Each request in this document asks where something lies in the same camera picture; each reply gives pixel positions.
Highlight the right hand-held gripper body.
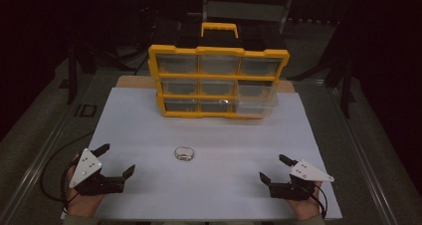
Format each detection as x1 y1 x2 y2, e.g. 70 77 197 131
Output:
269 158 335 201

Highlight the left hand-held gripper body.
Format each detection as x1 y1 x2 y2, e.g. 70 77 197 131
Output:
69 147 125 197

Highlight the small silver metal tin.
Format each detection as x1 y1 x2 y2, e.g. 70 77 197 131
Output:
174 146 195 162

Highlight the clear plastic drawer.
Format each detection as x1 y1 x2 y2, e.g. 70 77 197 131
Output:
234 80 279 117

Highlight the yellow drawer organizer cabinet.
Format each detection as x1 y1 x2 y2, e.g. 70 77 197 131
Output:
147 21 291 120

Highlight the person's left hand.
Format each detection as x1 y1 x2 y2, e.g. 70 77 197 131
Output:
64 153 105 218

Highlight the person's right hand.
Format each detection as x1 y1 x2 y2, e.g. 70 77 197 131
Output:
287 181 323 221

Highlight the black stand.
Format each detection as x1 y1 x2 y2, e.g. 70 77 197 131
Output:
292 0 357 119
59 40 101 106

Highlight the black cable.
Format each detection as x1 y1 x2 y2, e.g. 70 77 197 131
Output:
307 184 329 219
40 131 96 213

